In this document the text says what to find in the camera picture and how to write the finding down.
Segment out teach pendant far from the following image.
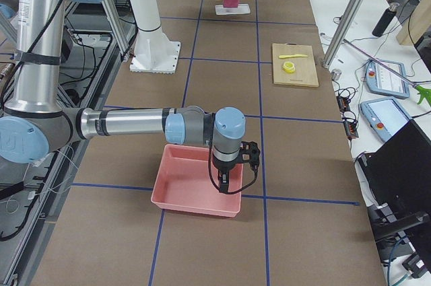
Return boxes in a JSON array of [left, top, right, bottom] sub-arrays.
[[365, 60, 410, 100]]

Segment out black bottle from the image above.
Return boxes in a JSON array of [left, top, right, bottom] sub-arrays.
[[372, 2, 399, 37]]

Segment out white rectangular tray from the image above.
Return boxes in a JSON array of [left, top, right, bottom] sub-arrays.
[[215, 4, 251, 15]]

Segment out teach pendant near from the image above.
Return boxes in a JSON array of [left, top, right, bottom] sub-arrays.
[[360, 97, 412, 142]]

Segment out aluminium frame post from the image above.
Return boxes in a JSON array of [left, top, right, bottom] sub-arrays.
[[322, 0, 363, 69]]

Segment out wooden cutting board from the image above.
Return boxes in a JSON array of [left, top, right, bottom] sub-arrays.
[[272, 43, 319, 87]]

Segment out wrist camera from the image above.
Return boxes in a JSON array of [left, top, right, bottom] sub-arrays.
[[240, 141, 261, 171]]

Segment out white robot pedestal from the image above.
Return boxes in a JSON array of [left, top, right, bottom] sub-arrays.
[[130, 0, 181, 74]]

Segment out yellow plastic knife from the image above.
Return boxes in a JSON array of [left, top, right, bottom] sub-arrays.
[[278, 54, 308, 59]]

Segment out yellow lemon slices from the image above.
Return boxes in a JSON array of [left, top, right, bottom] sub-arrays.
[[282, 61, 296, 74]]

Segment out black monitor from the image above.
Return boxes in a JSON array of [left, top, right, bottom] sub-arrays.
[[359, 120, 430, 267]]

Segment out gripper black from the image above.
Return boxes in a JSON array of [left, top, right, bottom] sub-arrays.
[[211, 159, 243, 194]]

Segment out teach pendant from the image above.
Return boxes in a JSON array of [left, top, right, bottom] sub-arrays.
[[360, 97, 412, 142], [365, 60, 410, 100]]

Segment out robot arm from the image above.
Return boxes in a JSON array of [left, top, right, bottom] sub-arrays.
[[1, 0, 246, 194]]

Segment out pink plastic bin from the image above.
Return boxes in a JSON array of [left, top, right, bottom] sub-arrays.
[[151, 144, 241, 217]]

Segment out long reacher grabber tool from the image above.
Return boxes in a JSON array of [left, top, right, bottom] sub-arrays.
[[343, 39, 431, 105]]

